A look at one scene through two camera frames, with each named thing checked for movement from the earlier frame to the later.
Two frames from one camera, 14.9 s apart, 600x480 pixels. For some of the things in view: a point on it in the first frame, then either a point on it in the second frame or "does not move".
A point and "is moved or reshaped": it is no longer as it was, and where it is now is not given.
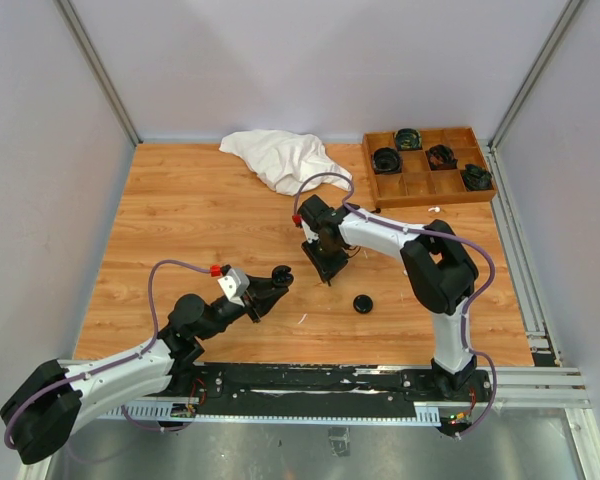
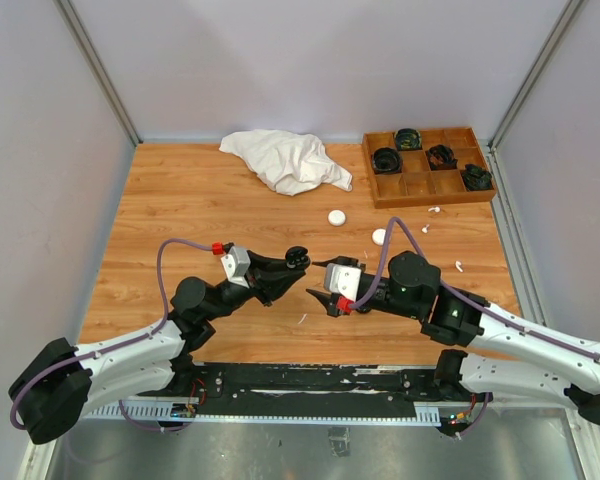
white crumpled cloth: (290, 162) does not move
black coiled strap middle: (441, 157) does not move
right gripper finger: (317, 259) -> (328, 300)
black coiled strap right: (476, 178) does not move
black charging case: (281, 275) is moved or reshaped
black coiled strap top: (408, 139) does not move
